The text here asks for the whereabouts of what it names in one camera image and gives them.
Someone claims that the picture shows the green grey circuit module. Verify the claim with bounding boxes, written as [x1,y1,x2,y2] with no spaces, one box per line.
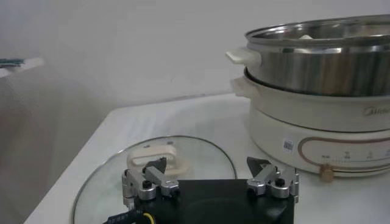
[0,58,25,68]

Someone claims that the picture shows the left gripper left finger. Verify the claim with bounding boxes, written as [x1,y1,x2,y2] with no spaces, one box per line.
[121,156,180,211]

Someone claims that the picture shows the white electric cooker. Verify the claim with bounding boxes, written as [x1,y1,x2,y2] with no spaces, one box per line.
[230,68,390,183]

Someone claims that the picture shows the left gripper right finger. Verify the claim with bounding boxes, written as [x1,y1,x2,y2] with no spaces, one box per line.
[246,156,300,204]

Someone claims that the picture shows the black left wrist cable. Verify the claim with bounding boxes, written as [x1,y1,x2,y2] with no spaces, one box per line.
[102,208,156,224]

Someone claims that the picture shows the glass lid with cream handle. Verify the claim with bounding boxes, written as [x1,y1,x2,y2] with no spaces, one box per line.
[72,135,238,224]

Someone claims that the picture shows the stainless steel steamer basket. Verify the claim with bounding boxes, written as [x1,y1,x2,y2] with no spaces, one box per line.
[225,14,390,97]

